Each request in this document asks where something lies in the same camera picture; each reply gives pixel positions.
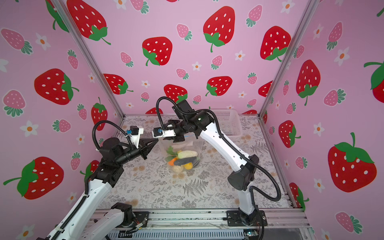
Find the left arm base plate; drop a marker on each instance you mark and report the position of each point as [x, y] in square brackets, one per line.
[131, 220]

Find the left aluminium frame post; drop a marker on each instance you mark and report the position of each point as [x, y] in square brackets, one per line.
[78, 38]

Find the orange tangerine toy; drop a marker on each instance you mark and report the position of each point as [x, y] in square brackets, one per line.
[171, 162]

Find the right aluminium frame post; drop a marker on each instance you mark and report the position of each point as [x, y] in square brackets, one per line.
[296, 38]

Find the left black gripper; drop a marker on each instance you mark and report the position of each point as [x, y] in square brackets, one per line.
[147, 145]

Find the aluminium frame post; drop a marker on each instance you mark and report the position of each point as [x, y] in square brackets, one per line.
[78, 38]
[296, 38]

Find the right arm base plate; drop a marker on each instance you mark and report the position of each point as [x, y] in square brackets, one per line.
[237, 218]

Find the white plastic basket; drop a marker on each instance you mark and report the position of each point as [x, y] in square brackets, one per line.
[229, 122]

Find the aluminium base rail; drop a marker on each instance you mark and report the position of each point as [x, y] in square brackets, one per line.
[194, 224]

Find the green leaf toy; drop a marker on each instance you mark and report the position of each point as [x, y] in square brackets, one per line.
[171, 154]

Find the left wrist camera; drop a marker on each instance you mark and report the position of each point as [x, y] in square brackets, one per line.
[133, 134]

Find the yellow lemon toy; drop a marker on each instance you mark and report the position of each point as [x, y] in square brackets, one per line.
[188, 166]

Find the clear zip top bag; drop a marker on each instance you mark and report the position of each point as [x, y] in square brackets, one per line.
[190, 143]

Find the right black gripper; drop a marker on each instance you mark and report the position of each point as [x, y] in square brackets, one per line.
[179, 138]

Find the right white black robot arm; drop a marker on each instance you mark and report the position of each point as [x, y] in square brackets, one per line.
[204, 124]

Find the beige garlic toy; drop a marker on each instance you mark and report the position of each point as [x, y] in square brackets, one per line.
[177, 169]

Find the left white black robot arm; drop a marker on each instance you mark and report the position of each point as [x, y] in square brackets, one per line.
[98, 185]

